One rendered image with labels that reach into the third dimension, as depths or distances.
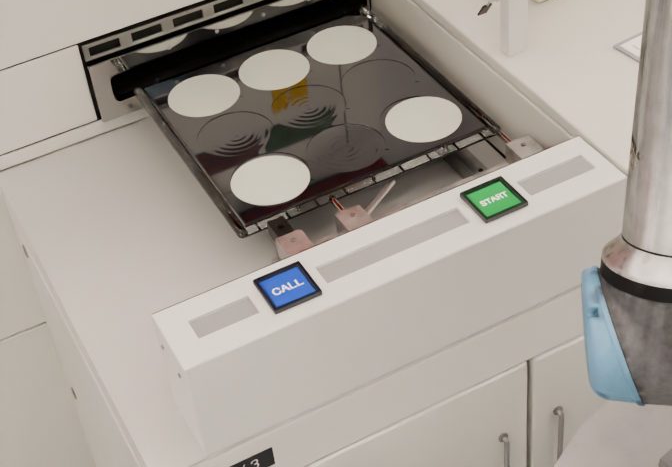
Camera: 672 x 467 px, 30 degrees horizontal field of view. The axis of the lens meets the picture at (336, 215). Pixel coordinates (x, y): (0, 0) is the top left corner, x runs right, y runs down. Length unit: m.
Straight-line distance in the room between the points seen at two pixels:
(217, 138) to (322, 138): 0.14
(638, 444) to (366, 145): 0.52
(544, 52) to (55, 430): 1.05
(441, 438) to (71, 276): 0.51
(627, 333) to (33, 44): 0.97
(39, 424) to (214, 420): 0.85
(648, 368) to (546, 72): 0.62
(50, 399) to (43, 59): 0.63
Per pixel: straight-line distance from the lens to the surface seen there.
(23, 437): 2.18
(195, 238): 1.64
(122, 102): 1.82
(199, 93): 1.75
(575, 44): 1.67
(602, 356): 1.08
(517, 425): 1.64
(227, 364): 1.30
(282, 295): 1.33
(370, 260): 1.37
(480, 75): 1.69
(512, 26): 1.63
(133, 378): 1.48
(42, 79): 1.78
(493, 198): 1.42
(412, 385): 1.47
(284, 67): 1.78
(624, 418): 1.39
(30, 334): 2.03
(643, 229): 1.06
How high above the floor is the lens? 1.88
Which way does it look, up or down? 41 degrees down
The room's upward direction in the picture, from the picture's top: 7 degrees counter-clockwise
